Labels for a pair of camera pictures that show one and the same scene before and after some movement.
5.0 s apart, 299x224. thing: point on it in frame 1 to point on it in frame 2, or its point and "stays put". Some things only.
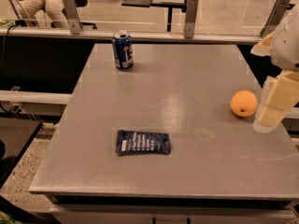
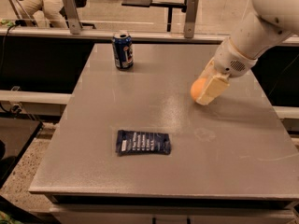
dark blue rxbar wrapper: x=129 y=142 stays put
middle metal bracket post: x=191 y=18 stays put
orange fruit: x=243 y=104 to x=196 y=87
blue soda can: x=123 y=49 stays put
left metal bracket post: x=72 y=13 stays put
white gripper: x=288 y=49 to x=230 y=61
